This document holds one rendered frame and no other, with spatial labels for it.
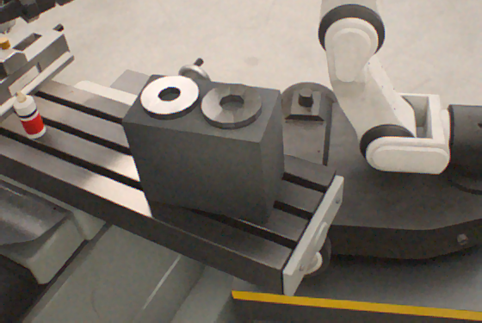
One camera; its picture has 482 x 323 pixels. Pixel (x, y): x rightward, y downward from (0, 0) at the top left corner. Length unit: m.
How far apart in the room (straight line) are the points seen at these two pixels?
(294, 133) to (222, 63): 1.32
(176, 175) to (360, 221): 0.65
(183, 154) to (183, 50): 2.17
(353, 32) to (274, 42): 1.82
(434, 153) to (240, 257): 0.67
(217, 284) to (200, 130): 1.01
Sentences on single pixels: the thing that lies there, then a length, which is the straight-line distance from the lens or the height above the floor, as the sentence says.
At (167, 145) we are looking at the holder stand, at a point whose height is 1.11.
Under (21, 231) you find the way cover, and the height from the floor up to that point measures 0.92.
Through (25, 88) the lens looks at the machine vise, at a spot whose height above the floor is 0.99.
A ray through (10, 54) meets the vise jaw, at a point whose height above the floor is 1.08.
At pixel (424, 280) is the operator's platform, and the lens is 1.58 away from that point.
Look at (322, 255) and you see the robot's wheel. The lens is 1.45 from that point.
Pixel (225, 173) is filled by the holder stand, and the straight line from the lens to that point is 0.88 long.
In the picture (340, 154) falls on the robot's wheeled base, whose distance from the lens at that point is 1.60.
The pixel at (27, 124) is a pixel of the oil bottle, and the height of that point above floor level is 1.01.
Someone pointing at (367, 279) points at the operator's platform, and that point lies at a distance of 1.56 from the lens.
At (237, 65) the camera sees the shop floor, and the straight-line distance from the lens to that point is 2.86.
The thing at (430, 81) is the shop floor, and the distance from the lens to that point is 2.79.
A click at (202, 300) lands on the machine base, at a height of 0.20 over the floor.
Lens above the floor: 1.72
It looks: 44 degrees down
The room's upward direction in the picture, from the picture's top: 7 degrees counter-clockwise
